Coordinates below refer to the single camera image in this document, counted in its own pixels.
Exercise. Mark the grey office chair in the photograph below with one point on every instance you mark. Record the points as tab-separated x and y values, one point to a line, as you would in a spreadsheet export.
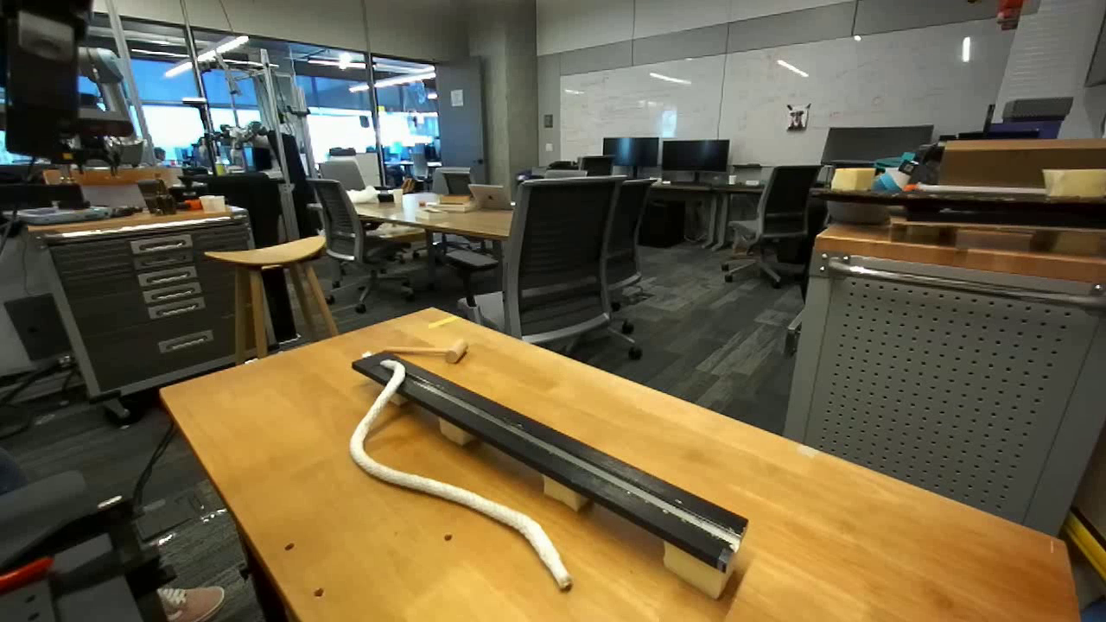
555	264

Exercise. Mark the wooden conference table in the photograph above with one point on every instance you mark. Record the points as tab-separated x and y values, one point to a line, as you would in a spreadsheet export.
438	211

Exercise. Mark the black computer monitor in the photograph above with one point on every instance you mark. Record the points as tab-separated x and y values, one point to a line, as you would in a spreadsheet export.
695	158

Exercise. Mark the wooden stool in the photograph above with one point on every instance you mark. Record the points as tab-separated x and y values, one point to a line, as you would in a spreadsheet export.
287	264

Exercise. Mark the grey drawer cabinet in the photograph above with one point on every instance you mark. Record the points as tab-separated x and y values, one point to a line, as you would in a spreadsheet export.
143	299

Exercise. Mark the long black rail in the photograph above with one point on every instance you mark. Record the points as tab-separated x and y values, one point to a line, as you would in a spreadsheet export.
700	540

